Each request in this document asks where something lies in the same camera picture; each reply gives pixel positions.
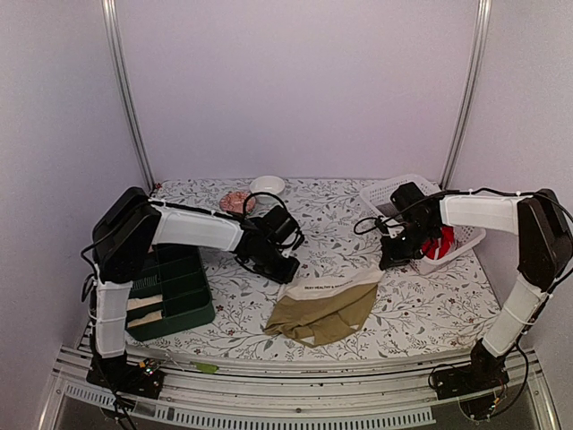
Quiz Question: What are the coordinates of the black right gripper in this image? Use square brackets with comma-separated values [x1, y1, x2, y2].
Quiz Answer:
[381, 219, 439, 269]

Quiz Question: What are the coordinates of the khaki tan underwear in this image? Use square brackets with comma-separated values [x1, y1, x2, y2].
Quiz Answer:
[264, 266, 384, 348]

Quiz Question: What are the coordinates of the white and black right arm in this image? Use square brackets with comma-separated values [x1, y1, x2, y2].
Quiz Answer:
[374, 183, 572, 400]

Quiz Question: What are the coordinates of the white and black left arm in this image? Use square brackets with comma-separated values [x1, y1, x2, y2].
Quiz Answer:
[81, 187, 304, 399]

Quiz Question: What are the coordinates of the grey striped rolled underwear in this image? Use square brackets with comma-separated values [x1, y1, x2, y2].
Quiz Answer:
[133, 274, 159, 290]

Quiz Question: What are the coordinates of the cream rolled underwear front slot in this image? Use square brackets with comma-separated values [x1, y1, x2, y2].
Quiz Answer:
[127, 311, 163, 329]

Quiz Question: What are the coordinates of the cream rolled underwear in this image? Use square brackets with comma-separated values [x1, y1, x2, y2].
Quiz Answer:
[127, 294, 163, 313]

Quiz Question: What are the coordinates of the red garment with white print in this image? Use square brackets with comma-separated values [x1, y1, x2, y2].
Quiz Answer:
[422, 226, 457, 261]

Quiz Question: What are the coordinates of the white plastic laundry basket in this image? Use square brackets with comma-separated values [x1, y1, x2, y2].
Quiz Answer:
[359, 174, 486, 275]

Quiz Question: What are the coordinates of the pink patterned small bowl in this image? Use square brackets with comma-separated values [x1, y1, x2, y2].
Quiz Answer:
[219, 191, 256, 214]

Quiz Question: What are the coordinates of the white ceramic bowl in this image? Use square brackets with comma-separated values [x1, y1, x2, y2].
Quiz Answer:
[249, 176, 286, 203]

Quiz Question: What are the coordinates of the dark green divided organizer tray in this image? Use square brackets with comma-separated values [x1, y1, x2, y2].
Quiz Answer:
[126, 245, 215, 341]

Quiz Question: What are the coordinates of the floral patterned table mat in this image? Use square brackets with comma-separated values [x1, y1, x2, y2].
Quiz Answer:
[127, 179, 500, 362]

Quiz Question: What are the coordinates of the green tape scrap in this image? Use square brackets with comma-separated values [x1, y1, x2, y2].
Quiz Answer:
[192, 362, 219, 374]

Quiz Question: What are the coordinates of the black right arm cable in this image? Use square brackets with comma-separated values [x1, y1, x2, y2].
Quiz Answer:
[353, 214, 404, 238]

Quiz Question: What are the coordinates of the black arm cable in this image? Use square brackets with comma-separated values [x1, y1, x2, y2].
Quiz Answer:
[353, 214, 404, 238]
[241, 192, 305, 256]

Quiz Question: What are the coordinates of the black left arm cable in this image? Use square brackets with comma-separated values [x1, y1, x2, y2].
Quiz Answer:
[241, 192, 305, 256]

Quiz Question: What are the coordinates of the aluminium front rail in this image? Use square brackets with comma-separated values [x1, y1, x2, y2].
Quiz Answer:
[38, 344, 563, 430]

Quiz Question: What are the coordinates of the right aluminium frame post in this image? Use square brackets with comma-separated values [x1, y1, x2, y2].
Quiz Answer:
[440, 0, 492, 188]

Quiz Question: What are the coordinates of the aluminium frame post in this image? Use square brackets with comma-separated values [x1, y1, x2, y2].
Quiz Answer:
[101, 0, 155, 191]
[440, 0, 492, 188]

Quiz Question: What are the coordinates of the left aluminium frame post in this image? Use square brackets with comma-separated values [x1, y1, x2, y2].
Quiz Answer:
[101, 0, 155, 191]

